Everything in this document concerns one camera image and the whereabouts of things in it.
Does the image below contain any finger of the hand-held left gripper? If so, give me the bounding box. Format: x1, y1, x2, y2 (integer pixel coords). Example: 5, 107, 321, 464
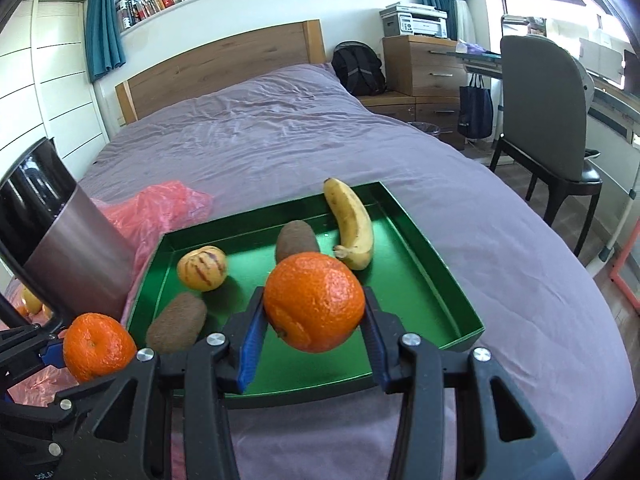
0, 287, 68, 378
0, 372, 138, 423

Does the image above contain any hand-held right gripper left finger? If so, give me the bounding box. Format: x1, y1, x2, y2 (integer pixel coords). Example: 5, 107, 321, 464
70, 285, 266, 480

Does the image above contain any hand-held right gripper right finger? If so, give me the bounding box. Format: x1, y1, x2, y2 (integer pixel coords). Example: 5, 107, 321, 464
362, 286, 576, 480

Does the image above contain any orange tangerine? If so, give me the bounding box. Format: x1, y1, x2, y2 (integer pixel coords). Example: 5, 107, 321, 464
263, 252, 367, 354
63, 312, 138, 383

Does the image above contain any brown kiwi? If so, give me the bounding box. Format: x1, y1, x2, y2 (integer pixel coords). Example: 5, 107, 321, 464
275, 220, 321, 266
146, 293, 208, 354

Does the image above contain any green metal tray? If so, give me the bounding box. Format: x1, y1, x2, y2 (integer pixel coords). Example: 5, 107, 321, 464
120, 181, 485, 401

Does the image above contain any striped pepino melon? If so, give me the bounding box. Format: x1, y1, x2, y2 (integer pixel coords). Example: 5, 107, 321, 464
177, 245, 229, 292

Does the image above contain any yellow banana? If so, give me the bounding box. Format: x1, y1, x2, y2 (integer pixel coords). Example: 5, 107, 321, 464
323, 177, 375, 271

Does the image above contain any black and steel electric kettle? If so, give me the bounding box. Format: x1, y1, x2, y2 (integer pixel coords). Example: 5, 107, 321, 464
0, 137, 137, 321

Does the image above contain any pink plastic sheet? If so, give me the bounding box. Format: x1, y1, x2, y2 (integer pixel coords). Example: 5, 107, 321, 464
0, 180, 215, 408

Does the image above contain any bed with purple sheet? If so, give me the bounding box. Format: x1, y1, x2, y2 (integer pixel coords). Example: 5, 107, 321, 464
0, 20, 636, 480

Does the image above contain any white wardrobe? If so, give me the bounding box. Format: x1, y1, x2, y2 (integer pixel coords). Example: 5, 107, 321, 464
0, 0, 108, 181

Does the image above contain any dark tote bag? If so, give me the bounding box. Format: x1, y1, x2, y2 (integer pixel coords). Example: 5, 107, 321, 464
457, 74, 494, 139

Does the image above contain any black backpack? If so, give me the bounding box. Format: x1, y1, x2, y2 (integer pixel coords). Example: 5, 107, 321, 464
331, 41, 388, 97

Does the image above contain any grey chair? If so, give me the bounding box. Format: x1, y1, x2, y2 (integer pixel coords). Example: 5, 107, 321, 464
489, 35, 603, 256

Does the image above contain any wooden dresser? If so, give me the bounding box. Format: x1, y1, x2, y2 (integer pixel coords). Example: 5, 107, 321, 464
360, 35, 468, 136

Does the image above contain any glass top desk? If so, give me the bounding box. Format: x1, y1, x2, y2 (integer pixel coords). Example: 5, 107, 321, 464
455, 42, 640, 146

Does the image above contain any white printer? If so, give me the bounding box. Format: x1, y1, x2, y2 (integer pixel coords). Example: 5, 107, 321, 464
397, 4, 448, 38

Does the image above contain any salmon metal frame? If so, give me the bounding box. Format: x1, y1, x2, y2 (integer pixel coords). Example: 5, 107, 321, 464
609, 242, 640, 311

